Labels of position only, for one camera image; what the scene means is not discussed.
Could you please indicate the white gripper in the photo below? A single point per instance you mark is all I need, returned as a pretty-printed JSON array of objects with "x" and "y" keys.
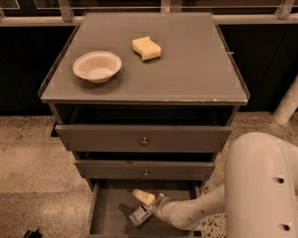
[{"x": 163, "y": 206}]

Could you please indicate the clear blue plastic bottle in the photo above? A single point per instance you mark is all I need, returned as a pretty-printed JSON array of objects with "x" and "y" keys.
[{"x": 143, "y": 212}]

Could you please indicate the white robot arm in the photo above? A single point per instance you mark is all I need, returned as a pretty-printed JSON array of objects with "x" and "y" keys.
[{"x": 258, "y": 196}]

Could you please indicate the grey bottom drawer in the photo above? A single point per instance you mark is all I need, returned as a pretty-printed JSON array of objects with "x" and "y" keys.
[{"x": 113, "y": 202}]

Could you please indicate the grey drawer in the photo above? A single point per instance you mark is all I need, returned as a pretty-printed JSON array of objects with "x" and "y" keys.
[
  {"x": 113, "y": 202},
  {"x": 105, "y": 169},
  {"x": 150, "y": 139}
]

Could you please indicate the grey middle drawer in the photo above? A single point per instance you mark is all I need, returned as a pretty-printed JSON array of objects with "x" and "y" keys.
[{"x": 105, "y": 169}]

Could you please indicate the grey top drawer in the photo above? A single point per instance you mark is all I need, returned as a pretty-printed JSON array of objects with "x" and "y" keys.
[{"x": 150, "y": 139}]

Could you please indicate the grey drawer cabinet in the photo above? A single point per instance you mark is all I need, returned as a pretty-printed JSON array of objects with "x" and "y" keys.
[{"x": 194, "y": 82}]

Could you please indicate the black object on floor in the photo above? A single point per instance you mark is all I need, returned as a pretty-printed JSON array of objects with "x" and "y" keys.
[{"x": 33, "y": 234}]

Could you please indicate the white paper bowl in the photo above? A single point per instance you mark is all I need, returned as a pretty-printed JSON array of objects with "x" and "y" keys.
[{"x": 97, "y": 67}]

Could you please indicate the yellow sponge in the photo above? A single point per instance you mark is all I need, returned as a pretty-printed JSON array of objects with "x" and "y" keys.
[{"x": 146, "y": 48}]

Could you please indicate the white cylindrical post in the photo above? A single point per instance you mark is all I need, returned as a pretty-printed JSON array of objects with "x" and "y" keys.
[{"x": 288, "y": 104}]

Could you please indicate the metal railing frame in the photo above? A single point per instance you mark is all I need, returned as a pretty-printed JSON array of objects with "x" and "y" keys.
[{"x": 16, "y": 13}]

